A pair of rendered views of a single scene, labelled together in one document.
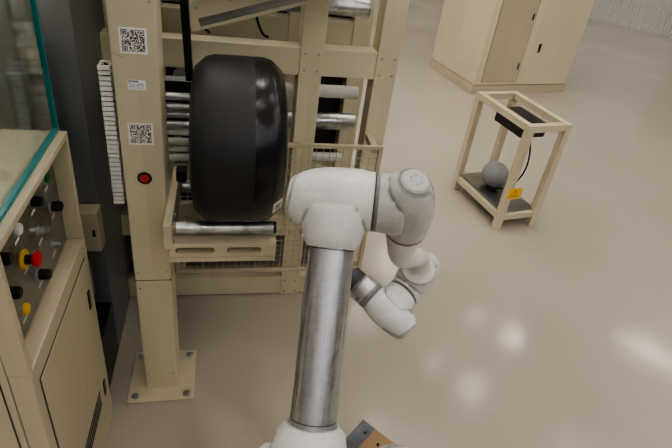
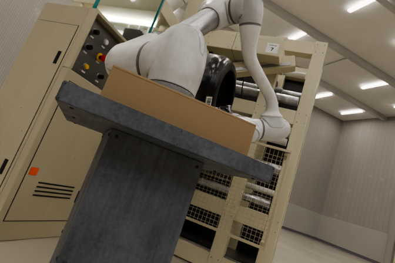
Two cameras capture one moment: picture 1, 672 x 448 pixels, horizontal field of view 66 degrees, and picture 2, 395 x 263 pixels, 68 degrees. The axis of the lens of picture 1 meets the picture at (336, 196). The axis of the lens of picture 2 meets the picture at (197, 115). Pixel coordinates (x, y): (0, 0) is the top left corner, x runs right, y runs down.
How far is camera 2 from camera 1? 164 cm
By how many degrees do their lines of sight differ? 56
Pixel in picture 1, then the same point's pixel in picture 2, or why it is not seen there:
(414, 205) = not seen: outside the picture
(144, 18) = not seen: hidden behind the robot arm
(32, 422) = (51, 96)
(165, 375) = not seen: hidden behind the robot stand
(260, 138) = (210, 61)
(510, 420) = not seen: outside the picture
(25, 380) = (66, 69)
